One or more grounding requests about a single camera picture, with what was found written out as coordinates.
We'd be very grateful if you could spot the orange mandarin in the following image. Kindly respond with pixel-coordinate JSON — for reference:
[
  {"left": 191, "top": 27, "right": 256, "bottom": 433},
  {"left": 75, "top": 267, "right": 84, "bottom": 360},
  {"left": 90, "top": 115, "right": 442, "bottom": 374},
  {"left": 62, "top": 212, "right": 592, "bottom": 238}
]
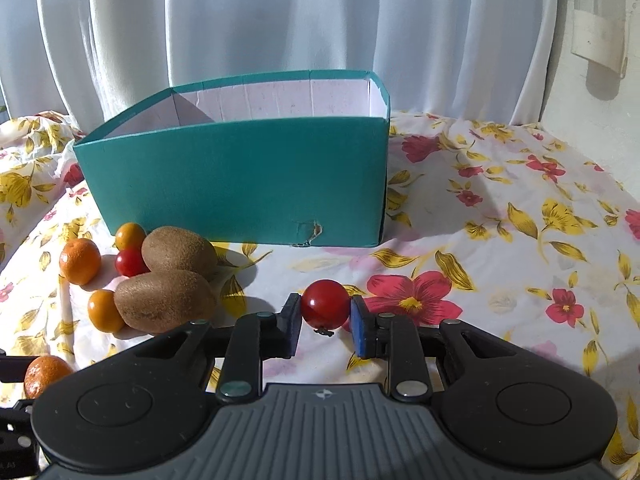
[
  {"left": 23, "top": 355, "right": 74, "bottom": 399},
  {"left": 59, "top": 238, "right": 102, "bottom": 286}
]

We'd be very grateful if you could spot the red cherry tomato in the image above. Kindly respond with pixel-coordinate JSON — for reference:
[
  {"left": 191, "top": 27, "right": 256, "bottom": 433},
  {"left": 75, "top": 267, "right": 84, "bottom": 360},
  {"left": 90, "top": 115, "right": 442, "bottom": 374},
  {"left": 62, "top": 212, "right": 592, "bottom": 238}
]
[
  {"left": 300, "top": 280, "right": 351, "bottom": 331},
  {"left": 115, "top": 248, "right": 150, "bottom": 278}
]

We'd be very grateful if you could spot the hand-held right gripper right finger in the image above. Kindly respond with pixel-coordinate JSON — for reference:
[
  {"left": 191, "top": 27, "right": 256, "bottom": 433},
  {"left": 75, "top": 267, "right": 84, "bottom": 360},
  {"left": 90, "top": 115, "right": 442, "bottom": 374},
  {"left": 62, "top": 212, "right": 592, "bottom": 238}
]
[{"left": 349, "top": 295, "right": 512, "bottom": 404}]

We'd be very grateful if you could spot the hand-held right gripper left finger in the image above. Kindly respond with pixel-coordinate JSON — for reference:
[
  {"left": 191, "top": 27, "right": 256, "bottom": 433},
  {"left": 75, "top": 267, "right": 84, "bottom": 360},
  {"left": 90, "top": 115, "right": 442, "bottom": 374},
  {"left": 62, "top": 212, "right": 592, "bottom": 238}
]
[{"left": 131, "top": 293, "right": 304, "bottom": 405}]

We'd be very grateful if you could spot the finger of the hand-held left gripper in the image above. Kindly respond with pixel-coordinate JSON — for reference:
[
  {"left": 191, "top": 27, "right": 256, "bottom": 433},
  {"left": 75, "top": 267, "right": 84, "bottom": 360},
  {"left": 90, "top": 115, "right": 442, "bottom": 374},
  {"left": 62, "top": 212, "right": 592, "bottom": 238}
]
[
  {"left": 0, "top": 349, "right": 28, "bottom": 384},
  {"left": 0, "top": 399, "right": 40, "bottom": 477}
]

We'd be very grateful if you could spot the white curtain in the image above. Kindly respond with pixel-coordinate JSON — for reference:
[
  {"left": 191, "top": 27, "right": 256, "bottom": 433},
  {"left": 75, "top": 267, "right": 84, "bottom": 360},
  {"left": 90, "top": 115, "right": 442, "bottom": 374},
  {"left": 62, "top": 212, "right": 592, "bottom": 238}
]
[{"left": 0, "top": 0, "right": 561, "bottom": 128}]

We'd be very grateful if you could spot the small orange kumquat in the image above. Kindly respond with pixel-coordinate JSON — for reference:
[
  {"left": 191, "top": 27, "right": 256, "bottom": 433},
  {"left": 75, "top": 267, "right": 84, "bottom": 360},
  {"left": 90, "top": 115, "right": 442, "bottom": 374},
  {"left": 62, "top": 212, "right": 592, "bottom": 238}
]
[
  {"left": 115, "top": 222, "right": 147, "bottom": 251},
  {"left": 87, "top": 289, "right": 126, "bottom": 333}
]

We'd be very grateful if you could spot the teal cardboard box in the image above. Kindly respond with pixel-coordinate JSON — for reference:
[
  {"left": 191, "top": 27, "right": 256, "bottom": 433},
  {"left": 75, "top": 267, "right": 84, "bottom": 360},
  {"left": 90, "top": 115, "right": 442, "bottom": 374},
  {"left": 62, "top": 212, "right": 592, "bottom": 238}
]
[{"left": 73, "top": 71, "right": 392, "bottom": 249}]

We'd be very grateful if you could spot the brown kiwi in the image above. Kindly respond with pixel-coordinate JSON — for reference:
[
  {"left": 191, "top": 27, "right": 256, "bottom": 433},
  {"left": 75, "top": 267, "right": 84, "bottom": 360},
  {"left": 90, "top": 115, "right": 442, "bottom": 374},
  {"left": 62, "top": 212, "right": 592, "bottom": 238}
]
[
  {"left": 113, "top": 270, "right": 217, "bottom": 334},
  {"left": 141, "top": 226, "right": 218, "bottom": 281}
]

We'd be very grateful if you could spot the floral bed sheet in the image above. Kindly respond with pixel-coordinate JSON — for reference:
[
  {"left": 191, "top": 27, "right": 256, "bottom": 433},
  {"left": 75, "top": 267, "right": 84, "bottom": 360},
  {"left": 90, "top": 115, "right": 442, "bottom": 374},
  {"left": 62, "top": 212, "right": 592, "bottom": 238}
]
[{"left": 0, "top": 110, "right": 640, "bottom": 480}]

